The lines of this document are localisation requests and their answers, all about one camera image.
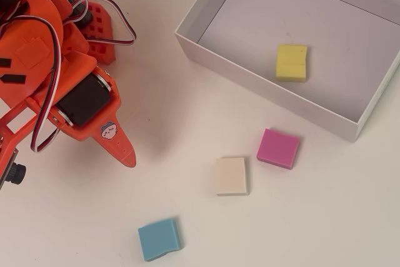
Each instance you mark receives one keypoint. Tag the orange gripper with servo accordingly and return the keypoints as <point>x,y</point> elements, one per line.
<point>84,100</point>

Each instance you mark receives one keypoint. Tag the yellow foam cuboid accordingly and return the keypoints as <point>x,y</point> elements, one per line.
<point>290,62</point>

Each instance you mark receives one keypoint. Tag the orange robot base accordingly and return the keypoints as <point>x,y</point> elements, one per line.
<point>100,26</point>

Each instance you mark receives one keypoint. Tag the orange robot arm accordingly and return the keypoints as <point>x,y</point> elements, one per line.
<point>31,45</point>

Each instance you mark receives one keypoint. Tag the blue foam cuboid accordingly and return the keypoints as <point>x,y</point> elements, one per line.
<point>159,239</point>

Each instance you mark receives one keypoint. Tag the cream foam cuboid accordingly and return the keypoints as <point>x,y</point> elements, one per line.
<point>231,174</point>

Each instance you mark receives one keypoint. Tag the pink foam cuboid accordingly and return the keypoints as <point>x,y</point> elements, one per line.
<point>276,148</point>

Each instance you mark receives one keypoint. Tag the white cardboard bin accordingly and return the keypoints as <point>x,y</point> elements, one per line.
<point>328,13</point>

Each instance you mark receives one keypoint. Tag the wrist camera on orange bracket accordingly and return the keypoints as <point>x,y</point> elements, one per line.
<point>15,173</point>

